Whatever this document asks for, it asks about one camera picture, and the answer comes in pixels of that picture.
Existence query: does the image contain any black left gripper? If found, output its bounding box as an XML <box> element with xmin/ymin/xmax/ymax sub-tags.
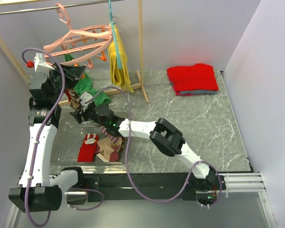
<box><xmin>47</xmin><ymin>61</ymin><xmax>86</xmax><ymax>103</ymax></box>

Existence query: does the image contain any brown striped sock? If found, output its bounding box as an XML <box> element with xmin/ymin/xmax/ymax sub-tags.
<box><xmin>65</xmin><ymin>89</ymin><xmax>81</xmax><ymax>110</ymax></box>
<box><xmin>119</xmin><ymin>138</ymin><xmax>127</xmax><ymax>154</ymax></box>

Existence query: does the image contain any pink round clip hanger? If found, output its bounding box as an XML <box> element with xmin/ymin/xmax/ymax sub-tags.
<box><xmin>43</xmin><ymin>3</ymin><xmax>114</xmax><ymax>68</ymax></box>

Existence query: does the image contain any beige purple striped sock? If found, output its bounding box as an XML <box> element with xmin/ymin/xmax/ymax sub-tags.
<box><xmin>95</xmin><ymin>137</ymin><xmax>122</xmax><ymax>160</ymax></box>

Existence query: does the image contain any red patterned sock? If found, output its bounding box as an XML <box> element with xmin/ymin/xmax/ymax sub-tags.
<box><xmin>77</xmin><ymin>133</ymin><xmax>99</xmax><ymax>162</ymax></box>

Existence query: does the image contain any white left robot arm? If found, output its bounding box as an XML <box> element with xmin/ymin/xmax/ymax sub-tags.
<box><xmin>9</xmin><ymin>65</ymin><xmax>86</xmax><ymax>212</ymax></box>

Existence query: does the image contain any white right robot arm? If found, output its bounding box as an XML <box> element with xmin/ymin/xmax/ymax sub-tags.
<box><xmin>70</xmin><ymin>104</ymin><xmax>222</xmax><ymax>191</ymax></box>

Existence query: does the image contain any teal clothes hanger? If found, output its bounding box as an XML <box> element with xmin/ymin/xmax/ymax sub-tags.
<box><xmin>108</xmin><ymin>0</ymin><xmax>122</xmax><ymax>70</ymax></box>

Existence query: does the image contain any green cloth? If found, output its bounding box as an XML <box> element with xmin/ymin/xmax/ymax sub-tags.
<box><xmin>64</xmin><ymin>53</ymin><xmax>112</xmax><ymax>107</ymax></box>

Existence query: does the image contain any clear plastic bin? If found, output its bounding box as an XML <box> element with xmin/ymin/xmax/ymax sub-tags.
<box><xmin>50</xmin><ymin>107</ymin><xmax>127</xmax><ymax>167</ymax></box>

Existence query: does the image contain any yellow cloth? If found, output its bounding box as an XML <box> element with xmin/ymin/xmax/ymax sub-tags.
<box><xmin>108</xmin><ymin>25</ymin><xmax>133</xmax><ymax>93</ymax></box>

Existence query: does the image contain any black base beam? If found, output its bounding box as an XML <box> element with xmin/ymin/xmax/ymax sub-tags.
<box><xmin>71</xmin><ymin>172</ymin><xmax>226</xmax><ymax>200</ymax></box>

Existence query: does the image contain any grey folded shirt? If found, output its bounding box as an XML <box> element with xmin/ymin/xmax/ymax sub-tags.
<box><xmin>170</xmin><ymin>81</ymin><xmax>218</xmax><ymax>96</ymax></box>

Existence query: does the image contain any red folded shirt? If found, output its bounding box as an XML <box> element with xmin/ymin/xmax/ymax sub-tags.
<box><xmin>167</xmin><ymin>63</ymin><xmax>219</xmax><ymax>91</ymax></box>

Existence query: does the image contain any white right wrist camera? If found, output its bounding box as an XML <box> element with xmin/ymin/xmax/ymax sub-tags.
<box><xmin>80</xmin><ymin>92</ymin><xmax>94</xmax><ymax>111</ymax></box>

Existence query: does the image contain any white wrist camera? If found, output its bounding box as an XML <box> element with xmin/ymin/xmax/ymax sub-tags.
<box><xmin>26</xmin><ymin>53</ymin><xmax>54</xmax><ymax>73</ymax></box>
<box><xmin>80</xmin><ymin>92</ymin><xmax>94</xmax><ymax>111</ymax></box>

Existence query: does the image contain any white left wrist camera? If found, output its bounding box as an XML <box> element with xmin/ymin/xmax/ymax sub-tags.
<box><xmin>26</xmin><ymin>53</ymin><xmax>54</xmax><ymax>73</ymax></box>

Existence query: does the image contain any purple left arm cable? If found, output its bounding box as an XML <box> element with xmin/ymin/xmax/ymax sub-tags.
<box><xmin>22</xmin><ymin>48</ymin><xmax>105</xmax><ymax>226</ymax></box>

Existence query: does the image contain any wooden clothes rack frame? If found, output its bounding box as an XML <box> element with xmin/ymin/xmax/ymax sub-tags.
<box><xmin>0</xmin><ymin>0</ymin><xmax>149</xmax><ymax>102</ymax></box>

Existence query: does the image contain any metal hanging rail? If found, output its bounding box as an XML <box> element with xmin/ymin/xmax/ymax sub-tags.
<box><xmin>0</xmin><ymin>0</ymin><xmax>131</xmax><ymax>17</ymax></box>

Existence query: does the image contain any aluminium rail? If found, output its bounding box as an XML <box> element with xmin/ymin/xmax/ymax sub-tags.
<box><xmin>221</xmin><ymin>173</ymin><xmax>266</xmax><ymax>192</ymax></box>

